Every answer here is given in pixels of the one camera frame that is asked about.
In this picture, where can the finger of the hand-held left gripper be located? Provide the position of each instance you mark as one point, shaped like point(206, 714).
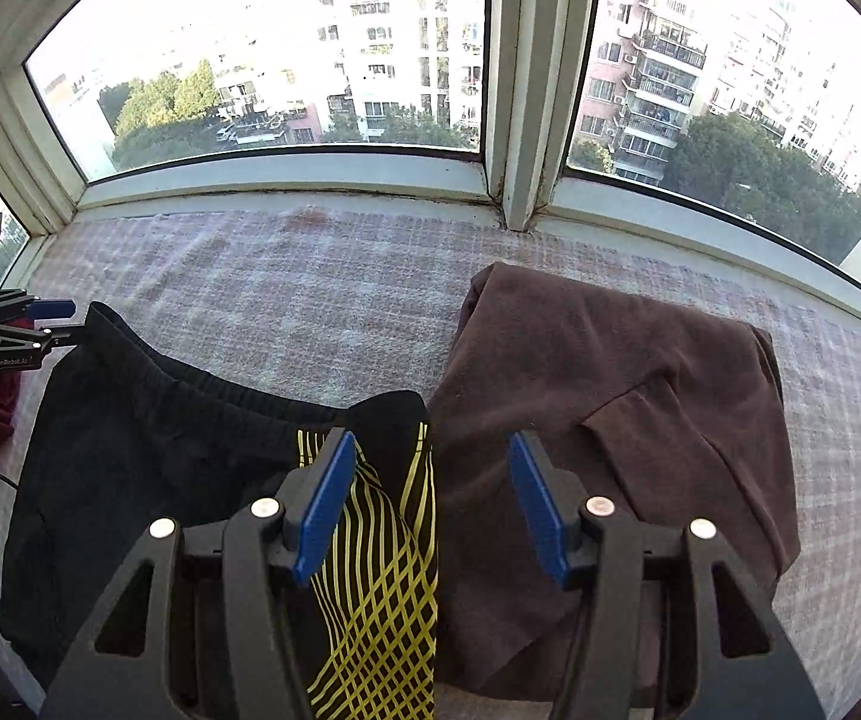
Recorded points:
point(48, 337)
point(55, 308)

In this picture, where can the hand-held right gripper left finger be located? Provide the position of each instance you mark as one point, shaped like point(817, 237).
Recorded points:
point(321, 510)

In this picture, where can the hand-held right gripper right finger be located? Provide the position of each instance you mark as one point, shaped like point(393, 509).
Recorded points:
point(539, 510)

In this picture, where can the black pants with yellow pattern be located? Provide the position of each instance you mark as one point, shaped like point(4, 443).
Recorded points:
point(138, 450)

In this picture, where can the brown folded garment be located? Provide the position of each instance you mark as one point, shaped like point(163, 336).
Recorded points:
point(625, 390)

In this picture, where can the pink checked blanket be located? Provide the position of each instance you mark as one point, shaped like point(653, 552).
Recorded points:
point(288, 300)

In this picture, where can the white window frame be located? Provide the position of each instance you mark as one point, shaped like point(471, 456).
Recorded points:
point(520, 90)

